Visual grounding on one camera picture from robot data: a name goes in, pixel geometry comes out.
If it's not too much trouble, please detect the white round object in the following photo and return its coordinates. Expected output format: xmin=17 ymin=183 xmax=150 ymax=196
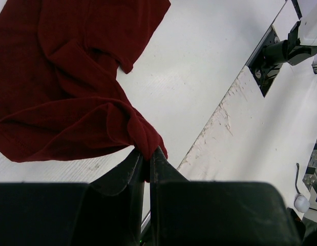
xmin=294 ymin=194 xmax=310 ymax=214

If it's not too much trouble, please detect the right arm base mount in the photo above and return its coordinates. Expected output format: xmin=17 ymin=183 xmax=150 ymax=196
xmin=246 ymin=26 xmax=288 ymax=96

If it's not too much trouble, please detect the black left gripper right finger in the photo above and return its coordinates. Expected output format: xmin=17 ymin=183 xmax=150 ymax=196
xmin=150 ymin=149 xmax=301 ymax=245

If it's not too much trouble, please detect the black cable loop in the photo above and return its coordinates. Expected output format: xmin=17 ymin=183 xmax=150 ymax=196
xmin=295 ymin=162 xmax=302 ymax=195

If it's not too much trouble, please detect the dark red t shirt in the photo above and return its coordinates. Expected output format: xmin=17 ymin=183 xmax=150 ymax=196
xmin=0 ymin=0 xmax=172 ymax=163

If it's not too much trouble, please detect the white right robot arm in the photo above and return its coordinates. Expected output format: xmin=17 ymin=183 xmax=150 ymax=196
xmin=262 ymin=4 xmax=317 ymax=68

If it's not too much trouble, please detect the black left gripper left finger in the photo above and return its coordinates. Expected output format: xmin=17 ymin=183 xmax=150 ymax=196
xmin=0 ymin=150 xmax=144 ymax=245

